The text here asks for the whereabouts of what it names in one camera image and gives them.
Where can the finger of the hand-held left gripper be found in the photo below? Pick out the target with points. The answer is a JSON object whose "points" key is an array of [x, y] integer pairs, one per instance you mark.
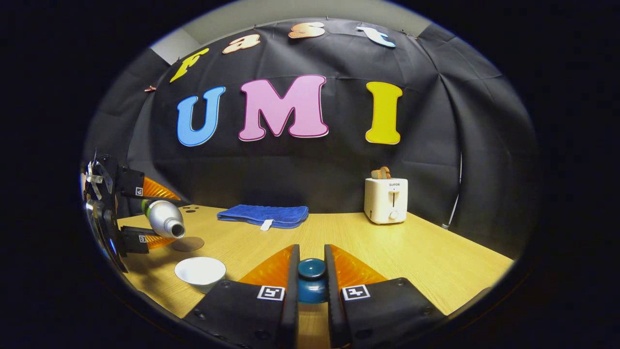
{"points": [[131, 184], [135, 240]]}

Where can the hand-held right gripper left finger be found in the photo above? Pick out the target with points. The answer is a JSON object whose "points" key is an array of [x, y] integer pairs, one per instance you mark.
{"points": [[292, 291]]}

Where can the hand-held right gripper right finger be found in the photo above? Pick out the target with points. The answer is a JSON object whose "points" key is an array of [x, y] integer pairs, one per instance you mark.
{"points": [[332, 291]]}

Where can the blue teacup lid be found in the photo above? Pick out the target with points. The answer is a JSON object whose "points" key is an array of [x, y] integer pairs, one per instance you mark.
{"points": [[311, 269]]}

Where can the silver green water bottle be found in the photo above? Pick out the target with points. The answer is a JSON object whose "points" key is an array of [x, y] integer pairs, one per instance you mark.
{"points": [[162, 216]]}

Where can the round brown coaster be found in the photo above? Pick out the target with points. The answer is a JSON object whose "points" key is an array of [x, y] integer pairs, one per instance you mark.
{"points": [[191, 245]]}

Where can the white teacup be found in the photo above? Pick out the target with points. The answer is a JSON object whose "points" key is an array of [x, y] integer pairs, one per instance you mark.
{"points": [[199, 271]]}

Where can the folded blue towel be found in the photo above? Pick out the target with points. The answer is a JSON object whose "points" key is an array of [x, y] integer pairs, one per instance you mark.
{"points": [[264, 214]]}

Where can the white toaster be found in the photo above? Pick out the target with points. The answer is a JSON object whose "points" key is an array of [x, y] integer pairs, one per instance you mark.
{"points": [[385, 201]]}

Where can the black backdrop cloth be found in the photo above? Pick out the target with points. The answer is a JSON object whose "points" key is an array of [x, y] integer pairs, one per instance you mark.
{"points": [[310, 165]]}

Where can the brown toast slice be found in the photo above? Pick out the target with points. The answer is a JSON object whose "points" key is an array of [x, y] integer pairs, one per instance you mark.
{"points": [[380, 173]]}

